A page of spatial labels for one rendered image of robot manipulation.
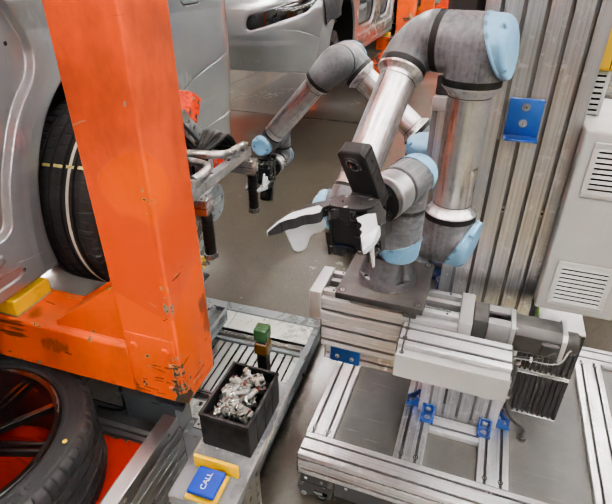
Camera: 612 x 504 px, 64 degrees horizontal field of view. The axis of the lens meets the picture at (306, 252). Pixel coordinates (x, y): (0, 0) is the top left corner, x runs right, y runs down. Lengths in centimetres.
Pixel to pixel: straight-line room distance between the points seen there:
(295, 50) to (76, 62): 317
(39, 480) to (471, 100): 127
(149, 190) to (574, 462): 148
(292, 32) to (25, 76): 279
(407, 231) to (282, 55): 333
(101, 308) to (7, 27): 74
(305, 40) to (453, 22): 315
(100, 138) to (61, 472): 79
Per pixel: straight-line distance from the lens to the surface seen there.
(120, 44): 99
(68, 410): 153
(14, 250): 155
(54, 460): 143
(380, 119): 99
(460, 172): 109
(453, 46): 103
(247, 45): 409
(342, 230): 72
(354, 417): 177
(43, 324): 155
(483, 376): 123
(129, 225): 113
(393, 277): 125
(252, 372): 143
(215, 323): 224
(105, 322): 140
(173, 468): 167
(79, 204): 154
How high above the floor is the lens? 155
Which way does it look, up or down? 31 degrees down
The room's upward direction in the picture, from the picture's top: straight up
